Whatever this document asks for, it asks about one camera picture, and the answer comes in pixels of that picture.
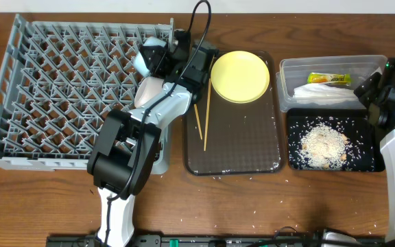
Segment light blue bowl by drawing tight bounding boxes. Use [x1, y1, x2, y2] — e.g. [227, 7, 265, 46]
[133, 36, 167, 77]

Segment white round bowl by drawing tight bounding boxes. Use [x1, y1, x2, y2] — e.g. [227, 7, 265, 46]
[134, 76, 164, 108]

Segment green orange snack wrapper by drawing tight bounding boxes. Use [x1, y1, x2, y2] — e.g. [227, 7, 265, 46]
[307, 72, 352, 84]

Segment white tissue paper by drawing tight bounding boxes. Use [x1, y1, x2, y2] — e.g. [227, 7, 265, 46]
[293, 84, 357, 100]

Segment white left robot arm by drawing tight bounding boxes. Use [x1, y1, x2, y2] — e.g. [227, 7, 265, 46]
[87, 31, 219, 246]

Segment clear plastic waste bin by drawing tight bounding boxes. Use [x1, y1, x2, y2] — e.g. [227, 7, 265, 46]
[276, 55, 387, 112]

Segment black food waste tray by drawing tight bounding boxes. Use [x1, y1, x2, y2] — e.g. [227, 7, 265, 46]
[286, 108, 385, 172]

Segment grey plastic dishwasher rack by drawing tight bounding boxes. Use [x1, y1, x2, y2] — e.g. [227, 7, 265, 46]
[0, 15, 175, 171]

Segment wooden chopstick right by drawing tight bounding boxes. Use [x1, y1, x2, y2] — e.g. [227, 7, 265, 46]
[204, 57, 215, 152]

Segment wooden chopstick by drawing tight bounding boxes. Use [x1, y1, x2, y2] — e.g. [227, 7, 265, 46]
[204, 57, 215, 152]
[193, 104, 203, 140]

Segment wooden chopstick left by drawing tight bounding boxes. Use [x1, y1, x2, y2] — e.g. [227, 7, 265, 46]
[193, 104, 203, 140]

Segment yellow round plate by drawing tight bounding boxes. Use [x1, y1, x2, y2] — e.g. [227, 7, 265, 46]
[211, 51, 270, 104]

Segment pile of rice scraps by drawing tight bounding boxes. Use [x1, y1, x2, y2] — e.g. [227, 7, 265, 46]
[300, 123, 350, 170]

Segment dark brown serving tray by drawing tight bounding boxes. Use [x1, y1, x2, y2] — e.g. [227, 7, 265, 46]
[182, 50, 287, 176]

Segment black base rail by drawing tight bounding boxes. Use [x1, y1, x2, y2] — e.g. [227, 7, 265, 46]
[45, 233, 387, 247]

